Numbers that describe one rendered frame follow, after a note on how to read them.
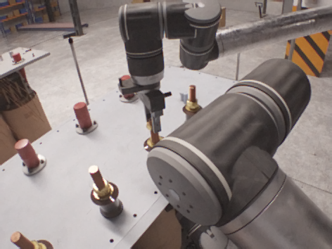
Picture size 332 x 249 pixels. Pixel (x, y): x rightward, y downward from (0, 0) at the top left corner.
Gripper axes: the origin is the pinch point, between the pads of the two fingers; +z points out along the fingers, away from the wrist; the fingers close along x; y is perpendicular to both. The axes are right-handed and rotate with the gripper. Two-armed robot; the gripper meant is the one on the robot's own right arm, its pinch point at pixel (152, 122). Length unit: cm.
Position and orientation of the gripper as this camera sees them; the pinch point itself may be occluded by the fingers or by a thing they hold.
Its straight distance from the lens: 75.9
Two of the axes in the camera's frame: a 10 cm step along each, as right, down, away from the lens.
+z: 0.7, 7.9, 6.1
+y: 9.0, -3.2, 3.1
